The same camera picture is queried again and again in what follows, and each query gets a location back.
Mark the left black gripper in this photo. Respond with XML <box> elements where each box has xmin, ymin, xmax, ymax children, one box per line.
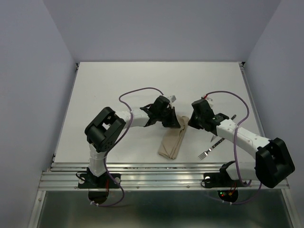
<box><xmin>157</xmin><ymin>106</ymin><xmax>180</xmax><ymax>128</ymax></box>

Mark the beige cloth napkin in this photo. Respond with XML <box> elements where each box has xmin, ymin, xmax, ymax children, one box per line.
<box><xmin>158</xmin><ymin>115</ymin><xmax>189</xmax><ymax>160</ymax></box>

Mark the steel fork black handle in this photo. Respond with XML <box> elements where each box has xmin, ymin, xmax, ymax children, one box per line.
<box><xmin>198</xmin><ymin>138</ymin><xmax>224</xmax><ymax>161</ymax></box>

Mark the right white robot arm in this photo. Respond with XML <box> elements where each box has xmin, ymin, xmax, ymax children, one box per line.
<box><xmin>188</xmin><ymin>98</ymin><xmax>295</xmax><ymax>189</ymax></box>

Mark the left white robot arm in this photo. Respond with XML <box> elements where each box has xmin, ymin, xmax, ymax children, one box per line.
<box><xmin>85</xmin><ymin>95</ymin><xmax>181</xmax><ymax>187</ymax></box>

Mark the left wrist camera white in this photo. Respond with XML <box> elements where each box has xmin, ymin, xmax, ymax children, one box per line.
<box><xmin>167</xmin><ymin>95</ymin><xmax>176</xmax><ymax>103</ymax></box>

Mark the steel knife black handle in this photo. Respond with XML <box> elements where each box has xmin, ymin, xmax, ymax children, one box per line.
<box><xmin>210</xmin><ymin>114</ymin><xmax>237</xmax><ymax>143</ymax></box>

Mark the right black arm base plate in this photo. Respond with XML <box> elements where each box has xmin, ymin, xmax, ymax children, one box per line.
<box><xmin>200</xmin><ymin>161</ymin><xmax>243</xmax><ymax>189</ymax></box>

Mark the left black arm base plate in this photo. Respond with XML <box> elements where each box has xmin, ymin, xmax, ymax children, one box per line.
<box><xmin>76</xmin><ymin>170</ymin><xmax>119</xmax><ymax>189</ymax></box>

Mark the aluminium front rail frame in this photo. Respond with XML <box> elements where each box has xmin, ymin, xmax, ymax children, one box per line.
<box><xmin>38</xmin><ymin>162</ymin><xmax>290</xmax><ymax>190</ymax></box>

